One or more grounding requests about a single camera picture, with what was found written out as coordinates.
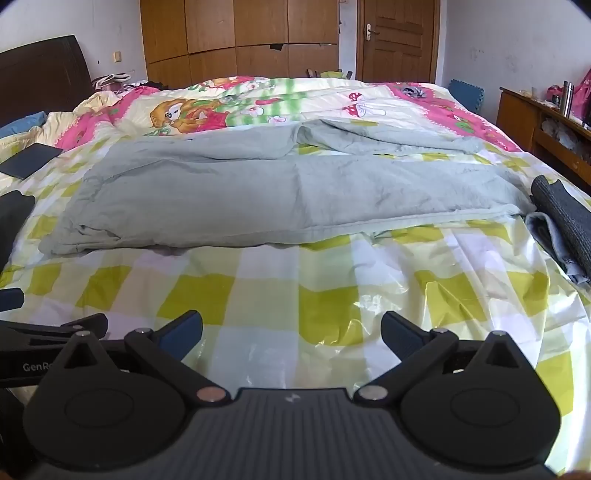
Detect dark wooden headboard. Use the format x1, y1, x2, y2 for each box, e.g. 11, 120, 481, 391
0, 34, 96, 128

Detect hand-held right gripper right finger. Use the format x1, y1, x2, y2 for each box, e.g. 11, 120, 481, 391
355, 311, 526, 406

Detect dark blue notebook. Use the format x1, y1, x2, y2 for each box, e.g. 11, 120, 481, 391
0, 143, 64, 179

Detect blue pillow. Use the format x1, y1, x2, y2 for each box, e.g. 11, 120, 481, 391
0, 112, 48, 138

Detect light grey pants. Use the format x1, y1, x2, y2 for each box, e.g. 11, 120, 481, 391
39, 119, 536, 257

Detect dark grey folded clothing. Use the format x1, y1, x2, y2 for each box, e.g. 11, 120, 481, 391
530, 175, 591, 278

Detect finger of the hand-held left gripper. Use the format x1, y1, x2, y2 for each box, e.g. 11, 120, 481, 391
0, 314, 108, 350
0, 288, 25, 311

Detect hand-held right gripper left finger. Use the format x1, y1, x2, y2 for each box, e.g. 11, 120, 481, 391
64, 310, 232, 407

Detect black folded clothing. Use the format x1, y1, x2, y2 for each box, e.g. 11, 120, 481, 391
0, 191, 36, 274

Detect wooden door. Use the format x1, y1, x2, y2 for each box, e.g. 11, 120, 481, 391
358, 0, 440, 85

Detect wooden wardrobe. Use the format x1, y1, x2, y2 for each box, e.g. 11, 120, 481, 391
140, 0, 340, 90

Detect folded blue jeans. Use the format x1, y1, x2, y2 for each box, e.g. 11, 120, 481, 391
525, 211, 591, 288

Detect pink bag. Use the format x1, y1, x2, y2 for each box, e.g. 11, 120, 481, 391
573, 68, 591, 124

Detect wooden desk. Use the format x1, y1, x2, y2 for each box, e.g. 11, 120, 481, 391
496, 86, 591, 188

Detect printed checkered quilt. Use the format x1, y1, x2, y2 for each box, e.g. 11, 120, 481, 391
0, 76, 591, 416

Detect blue foam mat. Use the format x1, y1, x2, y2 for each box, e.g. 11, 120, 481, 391
448, 79, 485, 112

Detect striped bag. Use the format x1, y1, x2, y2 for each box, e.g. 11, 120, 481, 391
91, 72, 133, 93

